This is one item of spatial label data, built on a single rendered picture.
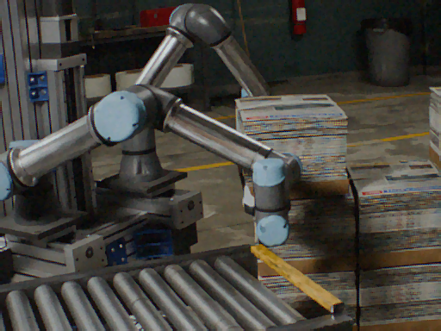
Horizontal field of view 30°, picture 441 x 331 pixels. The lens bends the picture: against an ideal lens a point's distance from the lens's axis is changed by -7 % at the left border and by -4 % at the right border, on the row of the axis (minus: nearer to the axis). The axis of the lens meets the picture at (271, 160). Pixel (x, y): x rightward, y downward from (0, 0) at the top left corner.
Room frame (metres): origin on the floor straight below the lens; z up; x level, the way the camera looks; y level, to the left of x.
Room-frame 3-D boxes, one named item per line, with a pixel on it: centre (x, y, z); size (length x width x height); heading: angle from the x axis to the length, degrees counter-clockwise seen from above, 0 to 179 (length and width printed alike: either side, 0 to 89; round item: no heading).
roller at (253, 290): (1.74, 0.04, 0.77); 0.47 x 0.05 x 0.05; 23
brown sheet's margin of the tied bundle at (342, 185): (2.36, -0.06, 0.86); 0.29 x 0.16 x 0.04; 95
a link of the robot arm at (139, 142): (2.68, 0.43, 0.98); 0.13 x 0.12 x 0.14; 30
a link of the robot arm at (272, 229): (1.92, 0.01, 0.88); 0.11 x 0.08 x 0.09; 3
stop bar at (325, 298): (1.76, -0.04, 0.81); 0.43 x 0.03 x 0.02; 23
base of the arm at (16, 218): (2.25, 0.68, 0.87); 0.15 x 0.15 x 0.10
